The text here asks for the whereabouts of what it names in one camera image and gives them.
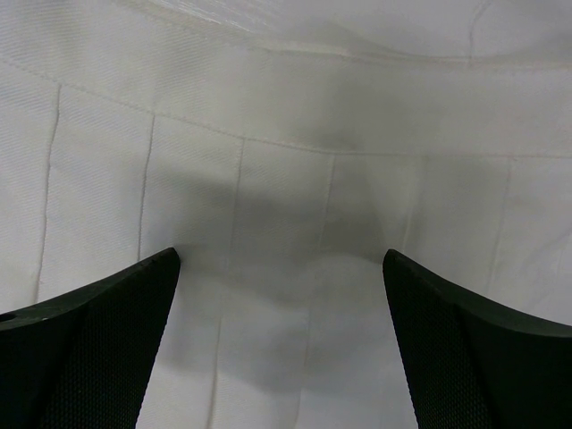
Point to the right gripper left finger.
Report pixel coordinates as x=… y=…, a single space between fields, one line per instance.
x=84 y=359

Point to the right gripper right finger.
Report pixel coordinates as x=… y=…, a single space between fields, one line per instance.
x=471 y=362

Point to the white pleated skirt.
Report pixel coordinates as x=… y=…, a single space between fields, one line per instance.
x=283 y=147

